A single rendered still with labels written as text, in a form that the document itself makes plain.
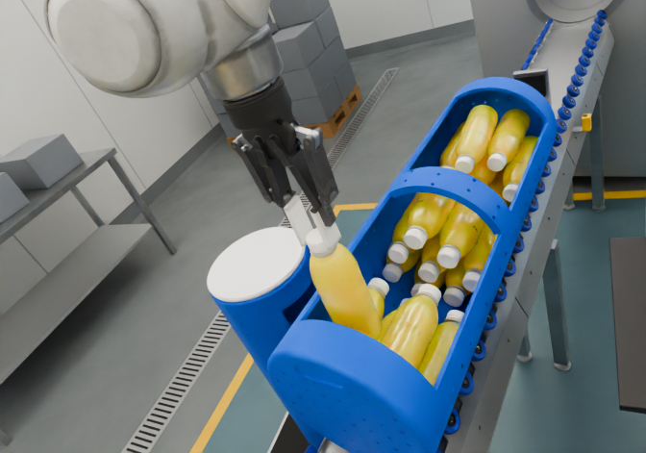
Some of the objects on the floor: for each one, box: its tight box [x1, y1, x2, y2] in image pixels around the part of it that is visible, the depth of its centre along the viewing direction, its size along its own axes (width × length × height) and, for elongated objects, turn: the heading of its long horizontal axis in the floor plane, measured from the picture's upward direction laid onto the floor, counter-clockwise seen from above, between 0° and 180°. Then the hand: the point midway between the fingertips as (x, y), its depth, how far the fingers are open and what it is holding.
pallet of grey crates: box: [197, 0, 362, 150], centre depth 453 cm, size 120×80×119 cm
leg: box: [542, 239, 571, 371], centre depth 165 cm, size 6×6×63 cm
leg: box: [517, 327, 532, 363], centre depth 174 cm, size 6×6×63 cm
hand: (312, 223), depth 64 cm, fingers closed on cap, 4 cm apart
